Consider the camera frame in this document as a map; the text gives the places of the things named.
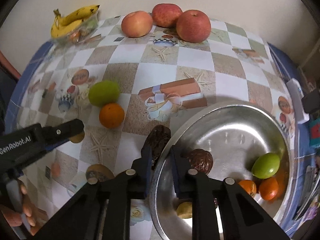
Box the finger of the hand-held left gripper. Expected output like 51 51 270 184
45 137 71 153
41 119 85 147

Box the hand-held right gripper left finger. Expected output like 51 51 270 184
30 137 153 240

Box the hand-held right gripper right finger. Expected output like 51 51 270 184
170 145 292 240

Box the small olive-yellow fruit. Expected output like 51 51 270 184
69 130 85 143
176 201 193 219

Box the large steel bowl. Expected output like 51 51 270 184
149 103 297 240

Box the green jujube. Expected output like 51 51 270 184
88 80 120 107
251 153 280 179

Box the small orange tangerine with stem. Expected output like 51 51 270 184
259 177 279 200

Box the person's left hand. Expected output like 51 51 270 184
0 180 37 234

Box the clear plastic container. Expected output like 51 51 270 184
54 12 99 46

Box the yellow banana bunch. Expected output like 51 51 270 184
51 4 100 39

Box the pale red apple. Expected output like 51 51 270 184
121 10 153 38

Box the white power strip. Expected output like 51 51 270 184
286 79 310 123

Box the teal toy box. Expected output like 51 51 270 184
309 119 320 148

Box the large red apple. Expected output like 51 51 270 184
176 9 212 43

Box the black charger adapter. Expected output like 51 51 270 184
301 89 320 115

